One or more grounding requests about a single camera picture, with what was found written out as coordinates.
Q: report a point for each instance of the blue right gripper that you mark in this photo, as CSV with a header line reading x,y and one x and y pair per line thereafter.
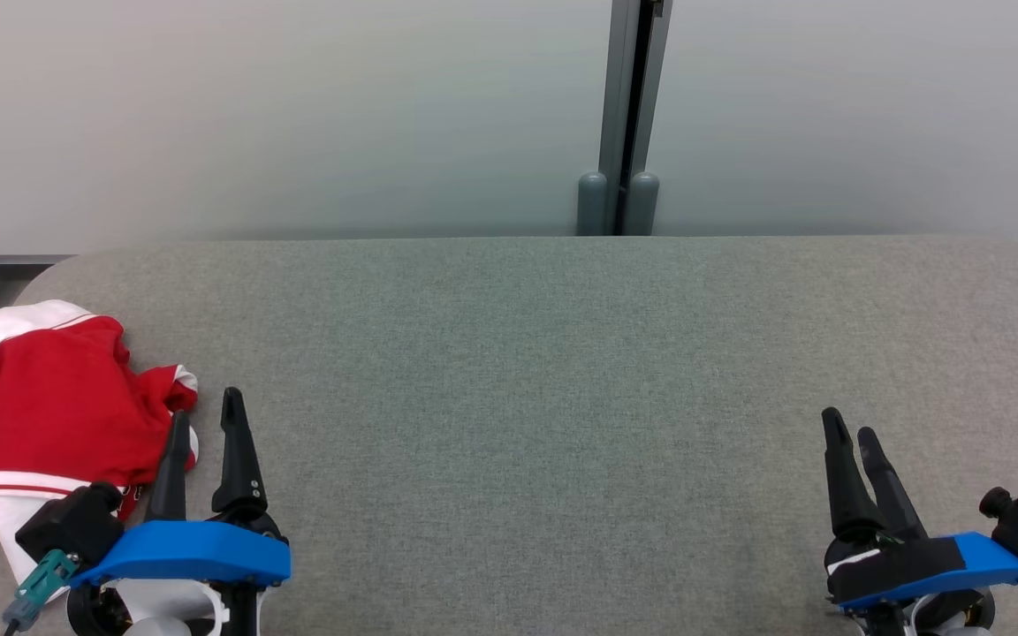
x,y
915,570

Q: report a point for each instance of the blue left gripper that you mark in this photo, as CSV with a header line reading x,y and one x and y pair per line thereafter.
x,y
191,552

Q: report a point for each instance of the red shorts white stripe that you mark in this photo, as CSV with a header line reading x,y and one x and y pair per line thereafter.
x,y
155,389

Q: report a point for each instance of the red white basketball jersey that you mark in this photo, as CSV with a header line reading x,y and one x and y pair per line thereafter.
x,y
49,397

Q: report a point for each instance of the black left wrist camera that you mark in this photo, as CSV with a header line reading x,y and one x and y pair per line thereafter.
x,y
76,526

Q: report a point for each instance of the grey cylindrical post foot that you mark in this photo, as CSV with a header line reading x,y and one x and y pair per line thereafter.
x,y
643,208
591,208

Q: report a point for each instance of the grey partition post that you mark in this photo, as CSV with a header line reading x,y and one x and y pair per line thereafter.
x,y
619,88

